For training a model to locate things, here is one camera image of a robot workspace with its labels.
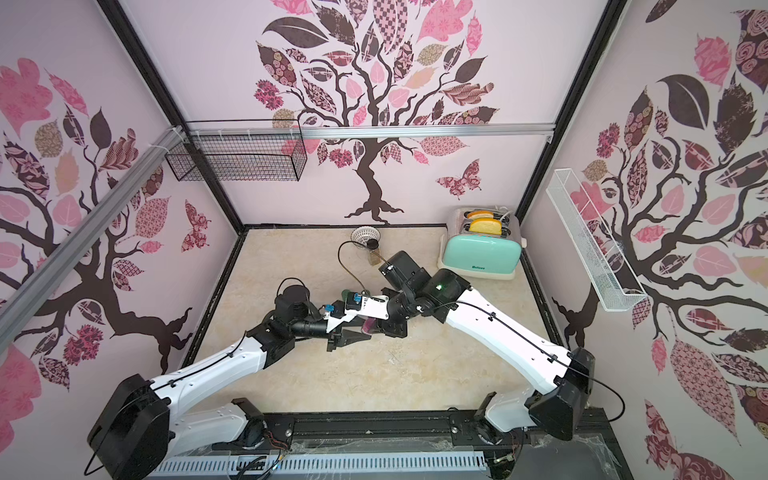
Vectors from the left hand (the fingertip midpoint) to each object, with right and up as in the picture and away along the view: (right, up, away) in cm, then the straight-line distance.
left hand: (367, 333), depth 72 cm
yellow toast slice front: (+37, +29, +22) cm, 51 cm away
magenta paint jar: (+1, +3, -4) cm, 5 cm away
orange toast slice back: (+36, +33, +25) cm, 54 cm away
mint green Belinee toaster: (+37, +18, +23) cm, 48 cm away
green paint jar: (-10, +6, +26) cm, 28 cm away
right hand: (+2, +3, -3) cm, 5 cm away
